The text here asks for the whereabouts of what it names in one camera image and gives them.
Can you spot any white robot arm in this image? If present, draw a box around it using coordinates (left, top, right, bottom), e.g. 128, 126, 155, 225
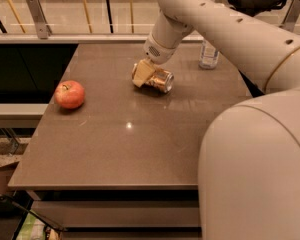
132, 0, 300, 240

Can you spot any metal railing bracket left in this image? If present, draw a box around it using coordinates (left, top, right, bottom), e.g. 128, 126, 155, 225
26, 0, 52, 39

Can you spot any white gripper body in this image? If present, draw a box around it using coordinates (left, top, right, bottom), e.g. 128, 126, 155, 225
143, 33, 179, 65

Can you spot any red apple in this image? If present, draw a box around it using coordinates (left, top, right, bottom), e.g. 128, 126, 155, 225
54, 80, 85, 109

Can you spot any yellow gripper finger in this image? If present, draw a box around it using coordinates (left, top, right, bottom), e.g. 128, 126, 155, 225
132, 59, 155, 87

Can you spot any metal railing bracket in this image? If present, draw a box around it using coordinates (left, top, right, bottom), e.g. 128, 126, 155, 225
280, 0, 300, 32
26, 0, 52, 39

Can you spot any metal railing bracket right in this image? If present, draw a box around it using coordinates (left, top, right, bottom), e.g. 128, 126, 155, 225
280, 0, 300, 32

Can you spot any clear plastic water bottle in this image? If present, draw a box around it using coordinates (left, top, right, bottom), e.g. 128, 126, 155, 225
199, 39, 219, 70

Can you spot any orange soda can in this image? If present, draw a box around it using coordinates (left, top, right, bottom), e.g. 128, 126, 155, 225
138, 67, 174, 93

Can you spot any grey table drawer front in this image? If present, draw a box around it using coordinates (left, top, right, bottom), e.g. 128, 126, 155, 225
32, 201, 200, 228

